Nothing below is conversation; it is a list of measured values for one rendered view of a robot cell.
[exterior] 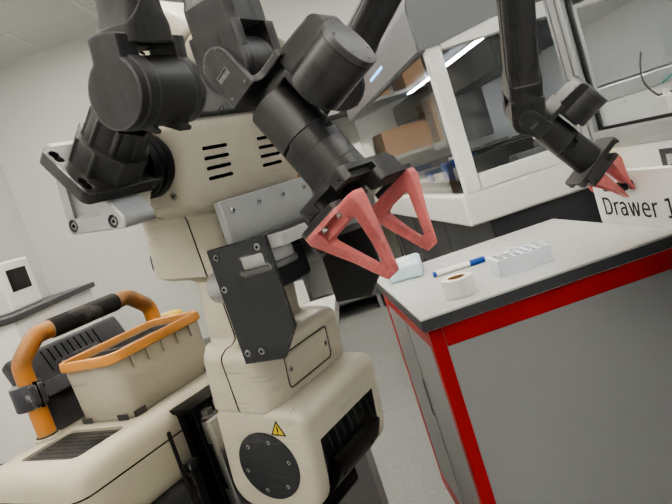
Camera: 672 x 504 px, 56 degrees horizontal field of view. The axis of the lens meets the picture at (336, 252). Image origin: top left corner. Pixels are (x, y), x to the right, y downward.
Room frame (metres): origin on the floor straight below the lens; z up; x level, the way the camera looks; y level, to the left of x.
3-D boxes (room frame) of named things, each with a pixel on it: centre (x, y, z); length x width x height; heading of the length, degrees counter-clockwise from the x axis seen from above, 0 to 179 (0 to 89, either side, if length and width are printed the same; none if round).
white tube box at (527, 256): (1.40, -0.39, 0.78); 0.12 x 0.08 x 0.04; 91
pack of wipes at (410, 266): (1.75, -0.17, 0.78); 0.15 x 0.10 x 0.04; 171
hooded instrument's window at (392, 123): (2.90, -0.96, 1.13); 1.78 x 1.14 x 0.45; 3
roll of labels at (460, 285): (1.33, -0.23, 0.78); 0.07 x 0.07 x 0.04
